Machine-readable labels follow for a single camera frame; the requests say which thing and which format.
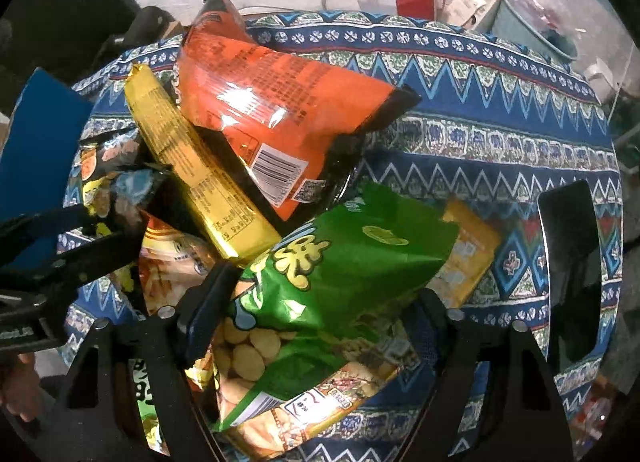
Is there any large orange snack bag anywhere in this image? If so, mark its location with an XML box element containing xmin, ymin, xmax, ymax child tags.
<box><xmin>172</xmin><ymin>0</ymin><xmax>423</xmax><ymax>223</ymax></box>

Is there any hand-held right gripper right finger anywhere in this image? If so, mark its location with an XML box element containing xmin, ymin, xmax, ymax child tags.
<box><xmin>395</xmin><ymin>287</ymin><xmax>576</xmax><ymax>462</ymax></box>

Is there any blue patterned cloth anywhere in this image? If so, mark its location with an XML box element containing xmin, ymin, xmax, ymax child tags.
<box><xmin>57</xmin><ymin>9</ymin><xmax>623</xmax><ymax>462</ymax></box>

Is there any person's left hand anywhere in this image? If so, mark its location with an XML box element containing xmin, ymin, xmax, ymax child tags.
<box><xmin>0</xmin><ymin>352</ymin><xmax>43</xmax><ymax>424</ymax></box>

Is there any small yellow snack packet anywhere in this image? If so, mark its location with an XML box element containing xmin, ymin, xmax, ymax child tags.
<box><xmin>425</xmin><ymin>197</ymin><xmax>502</xmax><ymax>310</ymax></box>

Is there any small orange striped snack packet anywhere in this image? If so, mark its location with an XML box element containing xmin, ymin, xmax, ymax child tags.
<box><xmin>137</xmin><ymin>212</ymin><xmax>221</xmax><ymax>317</ymax></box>

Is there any white plastic object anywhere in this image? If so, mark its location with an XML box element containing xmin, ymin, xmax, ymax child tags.
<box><xmin>582</xmin><ymin>56</ymin><xmax>626</xmax><ymax>97</ymax></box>

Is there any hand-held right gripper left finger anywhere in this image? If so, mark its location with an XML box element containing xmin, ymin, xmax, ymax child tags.
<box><xmin>57</xmin><ymin>262</ymin><xmax>242</xmax><ymax>462</ymax></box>

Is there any teal bin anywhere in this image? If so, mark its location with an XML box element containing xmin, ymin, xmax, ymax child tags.
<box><xmin>492</xmin><ymin>0</ymin><xmax>601</xmax><ymax>62</ymax></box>

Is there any long yellow snack packet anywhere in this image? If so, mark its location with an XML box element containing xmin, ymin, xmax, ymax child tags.
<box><xmin>124</xmin><ymin>64</ymin><xmax>283</xmax><ymax>263</ymax></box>

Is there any blue cardboard box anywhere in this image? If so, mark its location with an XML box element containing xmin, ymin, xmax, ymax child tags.
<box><xmin>0</xmin><ymin>68</ymin><xmax>96</xmax><ymax>223</ymax></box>

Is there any black snack bag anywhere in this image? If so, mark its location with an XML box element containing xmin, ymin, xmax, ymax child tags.
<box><xmin>79</xmin><ymin>127</ymin><xmax>173</xmax><ymax>293</ymax></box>

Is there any black cylinder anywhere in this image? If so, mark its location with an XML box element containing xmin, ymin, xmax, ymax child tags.
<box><xmin>122</xmin><ymin>6</ymin><xmax>173</xmax><ymax>47</ymax></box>

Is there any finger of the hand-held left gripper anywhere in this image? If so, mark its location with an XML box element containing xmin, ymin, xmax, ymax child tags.
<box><xmin>0</xmin><ymin>204</ymin><xmax>108</xmax><ymax>263</ymax></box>
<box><xmin>0</xmin><ymin>223</ymin><xmax>147</xmax><ymax>303</ymax></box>

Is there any black rectangular object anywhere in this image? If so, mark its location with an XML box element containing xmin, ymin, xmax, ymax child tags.
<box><xmin>537</xmin><ymin>181</ymin><xmax>603</xmax><ymax>375</ymax></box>

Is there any green biscuit snack bag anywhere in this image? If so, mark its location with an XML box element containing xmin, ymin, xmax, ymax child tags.
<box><xmin>212</xmin><ymin>182</ymin><xmax>461</xmax><ymax>435</ymax></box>

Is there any orange and green snack bag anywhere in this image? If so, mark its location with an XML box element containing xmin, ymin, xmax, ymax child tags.
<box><xmin>127</xmin><ymin>357</ymin><xmax>173</xmax><ymax>455</ymax></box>

